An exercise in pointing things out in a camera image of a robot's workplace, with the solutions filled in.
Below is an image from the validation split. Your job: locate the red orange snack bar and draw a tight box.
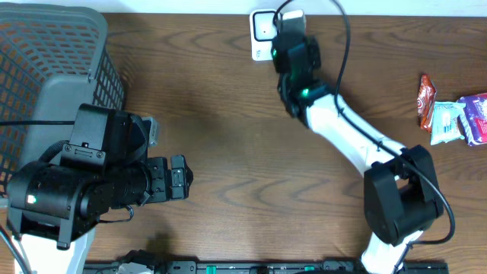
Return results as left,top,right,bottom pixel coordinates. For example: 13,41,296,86
417,74,437,133

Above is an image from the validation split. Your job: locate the mint green snack packet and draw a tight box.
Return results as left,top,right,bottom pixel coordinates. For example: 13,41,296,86
430,101,465,145

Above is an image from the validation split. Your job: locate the purple noodle packet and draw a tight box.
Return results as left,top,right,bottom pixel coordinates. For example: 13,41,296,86
457,93,486,146

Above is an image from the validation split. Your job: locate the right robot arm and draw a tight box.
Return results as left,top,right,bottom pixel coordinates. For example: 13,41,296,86
271,32,444,273

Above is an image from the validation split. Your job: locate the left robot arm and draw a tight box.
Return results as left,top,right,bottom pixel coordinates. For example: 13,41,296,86
2,104,193,273

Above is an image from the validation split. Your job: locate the white barcode scanner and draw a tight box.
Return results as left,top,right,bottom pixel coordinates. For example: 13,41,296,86
249,9,277,62

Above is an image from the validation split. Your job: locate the grey plastic mesh basket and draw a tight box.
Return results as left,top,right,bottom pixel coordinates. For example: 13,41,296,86
1,2,126,198

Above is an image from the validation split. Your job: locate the right black cable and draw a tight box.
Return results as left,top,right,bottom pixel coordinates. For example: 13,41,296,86
272,0,457,271

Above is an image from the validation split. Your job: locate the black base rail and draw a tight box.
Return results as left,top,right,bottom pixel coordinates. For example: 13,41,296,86
83,250,450,274

